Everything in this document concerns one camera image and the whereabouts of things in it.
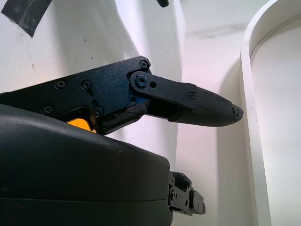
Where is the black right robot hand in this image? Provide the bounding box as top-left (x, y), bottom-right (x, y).
top-left (0, 56), bottom-right (245, 226)

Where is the black tape strip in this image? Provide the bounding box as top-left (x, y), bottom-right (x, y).
top-left (1, 0), bottom-right (53, 38)

